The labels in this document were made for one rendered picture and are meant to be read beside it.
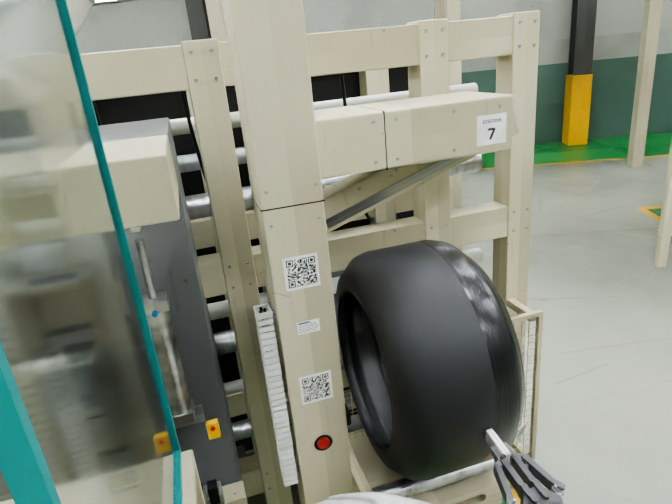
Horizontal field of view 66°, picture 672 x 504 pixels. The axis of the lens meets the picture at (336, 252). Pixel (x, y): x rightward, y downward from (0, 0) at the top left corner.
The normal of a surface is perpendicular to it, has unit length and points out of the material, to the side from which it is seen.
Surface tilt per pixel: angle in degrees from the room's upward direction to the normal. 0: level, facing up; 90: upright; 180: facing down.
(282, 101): 90
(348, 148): 90
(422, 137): 90
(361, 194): 90
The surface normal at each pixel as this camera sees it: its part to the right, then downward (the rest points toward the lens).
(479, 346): 0.20, -0.22
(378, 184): 0.29, 0.32
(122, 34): -0.07, 0.36
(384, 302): -0.61, -0.38
